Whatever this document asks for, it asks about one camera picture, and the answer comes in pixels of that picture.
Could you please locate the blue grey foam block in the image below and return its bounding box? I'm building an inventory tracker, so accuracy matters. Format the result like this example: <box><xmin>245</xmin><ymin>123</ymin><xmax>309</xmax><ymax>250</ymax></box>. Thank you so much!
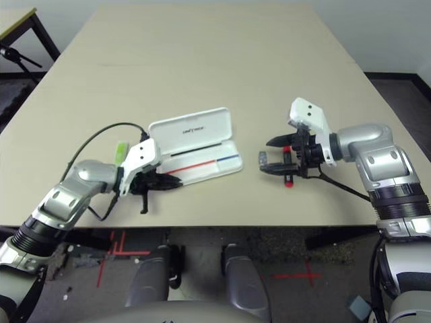
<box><xmin>348</xmin><ymin>295</ymin><xmax>371</xmax><ymax>320</ymax></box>

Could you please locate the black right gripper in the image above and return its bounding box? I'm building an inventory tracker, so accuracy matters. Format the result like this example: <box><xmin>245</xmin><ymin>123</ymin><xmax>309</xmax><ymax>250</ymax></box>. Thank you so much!
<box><xmin>261</xmin><ymin>126</ymin><xmax>326</xmax><ymax>178</ymax></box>

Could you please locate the red and black marker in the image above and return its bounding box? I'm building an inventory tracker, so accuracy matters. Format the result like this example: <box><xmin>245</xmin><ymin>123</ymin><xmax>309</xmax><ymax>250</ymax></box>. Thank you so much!
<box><xmin>282</xmin><ymin>145</ymin><xmax>294</xmax><ymax>187</ymax></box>

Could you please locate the green highlighter pen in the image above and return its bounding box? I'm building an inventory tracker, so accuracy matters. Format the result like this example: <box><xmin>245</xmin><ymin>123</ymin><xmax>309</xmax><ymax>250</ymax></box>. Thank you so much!
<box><xmin>114</xmin><ymin>141</ymin><xmax>131</xmax><ymax>166</ymax></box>

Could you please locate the grey robot torso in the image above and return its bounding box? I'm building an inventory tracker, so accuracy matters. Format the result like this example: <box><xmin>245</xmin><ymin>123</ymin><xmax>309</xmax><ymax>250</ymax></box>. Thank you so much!
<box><xmin>77</xmin><ymin>302</ymin><xmax>270</xmax><ymax>323</ymax></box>

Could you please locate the white plastic pencil case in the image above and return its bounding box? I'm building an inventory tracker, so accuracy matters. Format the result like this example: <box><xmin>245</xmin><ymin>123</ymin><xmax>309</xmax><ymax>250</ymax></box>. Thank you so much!
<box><xmin>147</xmin><ymin>106</ymin><xmax>244</xmax><ymax>188</ymax></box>

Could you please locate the black tripod stand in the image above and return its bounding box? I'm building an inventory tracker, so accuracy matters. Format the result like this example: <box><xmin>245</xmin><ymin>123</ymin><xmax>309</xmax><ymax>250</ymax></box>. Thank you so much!
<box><xmin>0</xmin><ymin>45</ymin><xmax>43</xmax><ymax>83</ymax></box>

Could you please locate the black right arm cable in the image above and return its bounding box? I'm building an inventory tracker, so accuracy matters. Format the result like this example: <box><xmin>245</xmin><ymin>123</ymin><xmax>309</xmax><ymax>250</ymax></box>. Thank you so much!
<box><xmin>316</xmin><ymin>171</ymin><xmax>371</xmax><ymax>203</ymax></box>

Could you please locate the grey robot left leg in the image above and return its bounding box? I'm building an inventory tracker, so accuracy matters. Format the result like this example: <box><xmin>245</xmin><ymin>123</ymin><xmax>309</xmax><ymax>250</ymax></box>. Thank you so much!
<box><xmin>126</xmin><ymin>244</ymin><xmax>186</xmax><ymax>309</ymax></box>

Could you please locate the grey robot leg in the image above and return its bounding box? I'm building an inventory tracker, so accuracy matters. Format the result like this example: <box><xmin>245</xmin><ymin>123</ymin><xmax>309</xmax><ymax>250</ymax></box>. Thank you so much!
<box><xmin>220</xmin><ymin>242</ymin><xmax>272</xmax><ymax>320</ymax></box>
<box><xmin>126</xmin><ymin>244</ymin><xmax>186</xmax><ymax>309</ymax></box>

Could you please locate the beige side table black frame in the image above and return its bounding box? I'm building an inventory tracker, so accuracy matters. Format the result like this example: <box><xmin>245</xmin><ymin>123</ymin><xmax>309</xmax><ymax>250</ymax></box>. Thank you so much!
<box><xmin>0</xmin><ymin>7</ymin><xmax>61</xmax><ymax>73</ymax></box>

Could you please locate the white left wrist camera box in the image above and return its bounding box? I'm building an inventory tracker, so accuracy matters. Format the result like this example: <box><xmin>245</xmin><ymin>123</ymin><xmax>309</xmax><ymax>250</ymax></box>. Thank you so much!
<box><xmin>120</xmin><ymin>139</ymin><xmax>162</xmax><ymax>198</ymax></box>

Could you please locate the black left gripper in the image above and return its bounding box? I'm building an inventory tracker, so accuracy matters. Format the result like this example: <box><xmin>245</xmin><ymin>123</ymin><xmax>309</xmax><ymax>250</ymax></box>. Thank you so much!
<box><xmin>131</xmin><ymin>166</ymin><xmax>185</xmax><ymax>215</ymax></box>

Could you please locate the black foam floor mat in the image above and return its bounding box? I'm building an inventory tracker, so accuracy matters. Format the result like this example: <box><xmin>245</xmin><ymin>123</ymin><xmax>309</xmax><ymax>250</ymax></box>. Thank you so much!
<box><xmin>0</xmin><ymin>79</ymin><xmax>30</xmax><ymax>125</ymax></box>

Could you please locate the grey robot right leg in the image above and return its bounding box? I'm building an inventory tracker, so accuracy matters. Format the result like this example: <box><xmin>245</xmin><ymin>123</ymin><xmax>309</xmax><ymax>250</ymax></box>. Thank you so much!
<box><xmin>220</xmin><ymin>242</ymin><xmax>272</xmax><ymax>320</ymax></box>

